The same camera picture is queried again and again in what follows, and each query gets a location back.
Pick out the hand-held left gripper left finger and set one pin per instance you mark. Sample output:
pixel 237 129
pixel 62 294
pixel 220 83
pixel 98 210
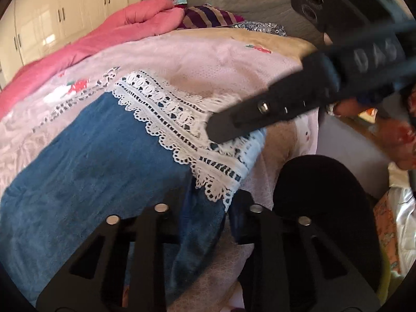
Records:
pixel 148 234

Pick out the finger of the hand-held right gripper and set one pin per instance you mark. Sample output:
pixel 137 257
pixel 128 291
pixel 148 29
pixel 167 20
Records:
pixel 276 100

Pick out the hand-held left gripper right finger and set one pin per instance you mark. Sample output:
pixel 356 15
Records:
pixel 266 234

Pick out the blue denim pants lace trim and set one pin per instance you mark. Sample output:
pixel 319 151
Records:
pixel 97 169

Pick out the person's right hand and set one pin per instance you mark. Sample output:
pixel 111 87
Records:
pixel 396 136

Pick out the beige bed sheet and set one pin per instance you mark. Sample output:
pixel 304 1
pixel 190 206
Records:
pixel 286 47

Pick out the person's black trouser leg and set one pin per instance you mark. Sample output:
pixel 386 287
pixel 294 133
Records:
pixel 325 188

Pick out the blue floral pillow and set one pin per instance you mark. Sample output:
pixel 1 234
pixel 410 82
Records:
pixel 260 26

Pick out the pink printed blanket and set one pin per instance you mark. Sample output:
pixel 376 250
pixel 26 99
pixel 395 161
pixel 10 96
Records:
pixel 195 58

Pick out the striped pillow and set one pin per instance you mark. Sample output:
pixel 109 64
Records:
pixel 208 16

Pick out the cartoon printed cloth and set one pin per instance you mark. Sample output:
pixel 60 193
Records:
pixel 386 221

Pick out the small teal cloth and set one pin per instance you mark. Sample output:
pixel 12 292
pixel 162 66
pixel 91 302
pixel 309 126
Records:
pixel 179 0

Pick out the pink quilt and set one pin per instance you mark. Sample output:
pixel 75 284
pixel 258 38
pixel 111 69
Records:
pixel 97 39

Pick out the white wardrobe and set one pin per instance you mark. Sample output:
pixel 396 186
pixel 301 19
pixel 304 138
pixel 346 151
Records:
pixel 48 16

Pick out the grey bed frame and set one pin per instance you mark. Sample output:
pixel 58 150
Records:
pixel 344 143

